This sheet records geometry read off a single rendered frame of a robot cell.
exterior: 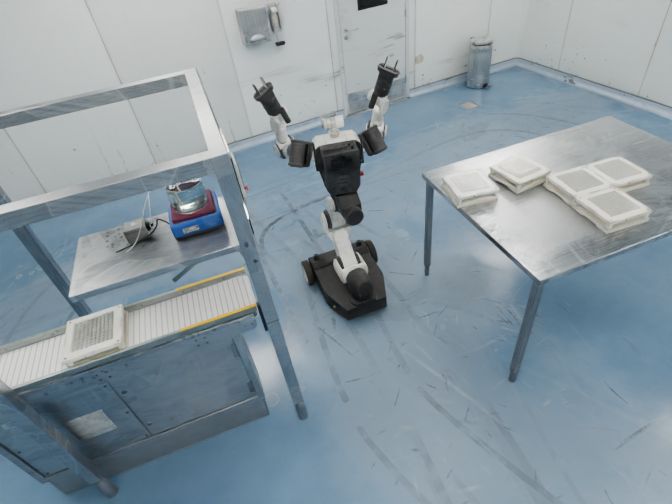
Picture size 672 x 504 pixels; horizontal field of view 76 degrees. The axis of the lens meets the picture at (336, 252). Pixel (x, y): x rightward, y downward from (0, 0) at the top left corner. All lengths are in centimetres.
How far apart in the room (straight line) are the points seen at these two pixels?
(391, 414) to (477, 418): 48
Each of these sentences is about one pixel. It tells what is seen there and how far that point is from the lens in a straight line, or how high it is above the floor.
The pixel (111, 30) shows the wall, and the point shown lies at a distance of 512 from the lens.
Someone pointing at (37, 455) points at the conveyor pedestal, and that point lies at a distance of 274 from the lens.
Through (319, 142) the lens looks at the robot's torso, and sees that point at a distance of 247.
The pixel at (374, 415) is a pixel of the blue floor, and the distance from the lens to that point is 270.
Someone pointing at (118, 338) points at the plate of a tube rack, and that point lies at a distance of 209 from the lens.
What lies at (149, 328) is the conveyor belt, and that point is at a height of 94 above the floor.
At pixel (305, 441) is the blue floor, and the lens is 267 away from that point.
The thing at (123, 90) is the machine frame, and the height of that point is 174.
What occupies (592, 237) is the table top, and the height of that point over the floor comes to 90.
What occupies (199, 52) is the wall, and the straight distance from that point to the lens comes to 523.
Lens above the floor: 238
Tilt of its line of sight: 41 degrees down
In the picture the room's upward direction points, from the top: 8 degrees counter-clockwise
